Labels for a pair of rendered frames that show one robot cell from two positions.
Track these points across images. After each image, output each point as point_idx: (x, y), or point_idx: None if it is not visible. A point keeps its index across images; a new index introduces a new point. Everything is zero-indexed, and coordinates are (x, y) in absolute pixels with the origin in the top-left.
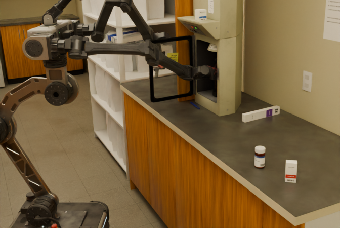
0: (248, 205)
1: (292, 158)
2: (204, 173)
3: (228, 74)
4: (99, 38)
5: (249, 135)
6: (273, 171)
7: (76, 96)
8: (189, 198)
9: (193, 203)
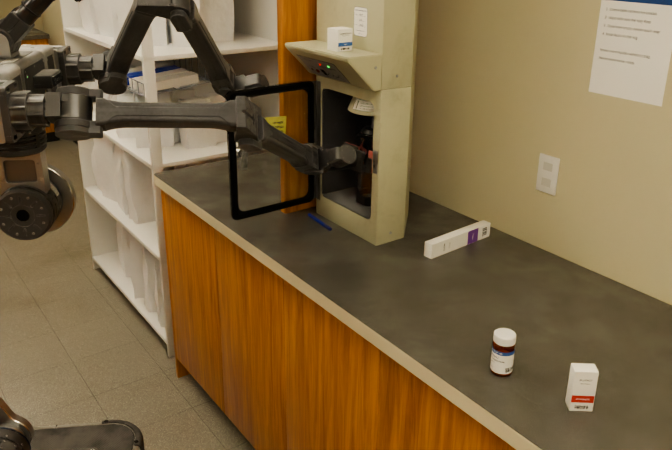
0: None
1: (558, 344)
2: (362, 374)
3: (395, 162)
4: (118, 86)
5: (450, 289)
6: (534, 382)
7: (70, 214)
8: (323, 418)
9: (332, 428)
